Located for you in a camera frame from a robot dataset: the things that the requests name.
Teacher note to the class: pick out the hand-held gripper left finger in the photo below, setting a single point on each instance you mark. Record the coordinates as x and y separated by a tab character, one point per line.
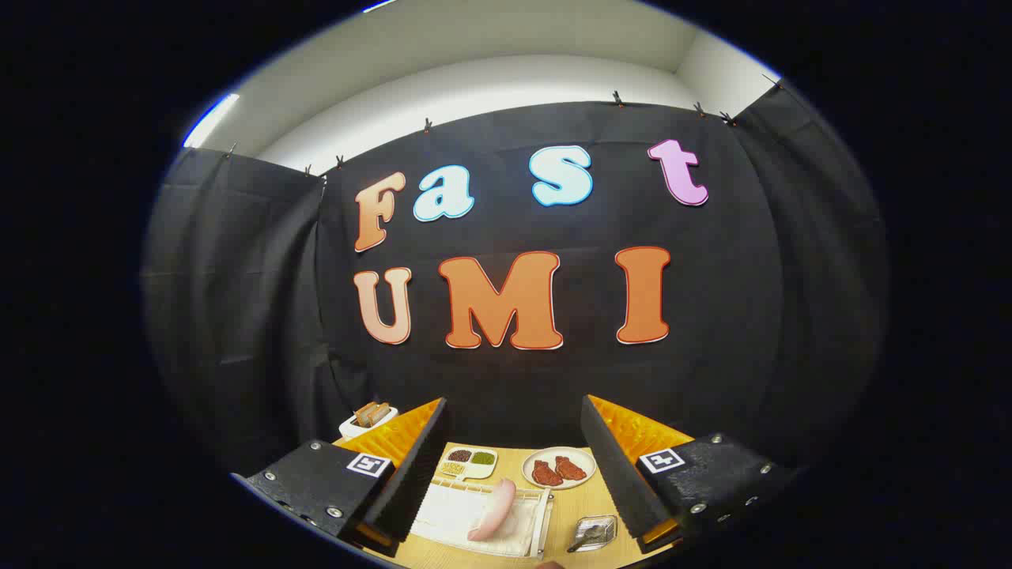
415	482

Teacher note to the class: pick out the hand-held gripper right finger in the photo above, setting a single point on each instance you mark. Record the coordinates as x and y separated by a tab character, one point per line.
617	474

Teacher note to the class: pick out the metal mesh basket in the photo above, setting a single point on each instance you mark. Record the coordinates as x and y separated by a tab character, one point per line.
605	523

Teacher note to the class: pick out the pink plate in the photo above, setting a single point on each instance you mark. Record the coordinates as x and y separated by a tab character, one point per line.
492	510

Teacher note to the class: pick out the round white plate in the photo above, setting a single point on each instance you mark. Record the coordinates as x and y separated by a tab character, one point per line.
585	454

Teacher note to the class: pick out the yellow soybeans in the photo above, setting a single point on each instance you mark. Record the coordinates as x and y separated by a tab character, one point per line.
452	468

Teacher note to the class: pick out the red-brown steak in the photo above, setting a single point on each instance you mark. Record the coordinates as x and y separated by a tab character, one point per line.
570	468
545	472

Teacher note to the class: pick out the dark brown beans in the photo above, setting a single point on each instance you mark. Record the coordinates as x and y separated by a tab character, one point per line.
459	455

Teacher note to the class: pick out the white divided tray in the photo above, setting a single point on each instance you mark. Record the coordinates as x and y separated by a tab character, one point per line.
468	474

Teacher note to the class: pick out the green mung beans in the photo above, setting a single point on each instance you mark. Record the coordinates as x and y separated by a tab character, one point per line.
483	457

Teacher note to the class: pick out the brown toast slice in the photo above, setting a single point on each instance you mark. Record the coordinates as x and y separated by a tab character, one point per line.
382	412
365	414

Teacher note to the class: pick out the white toaster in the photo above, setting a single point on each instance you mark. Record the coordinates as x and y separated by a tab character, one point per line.
356	431

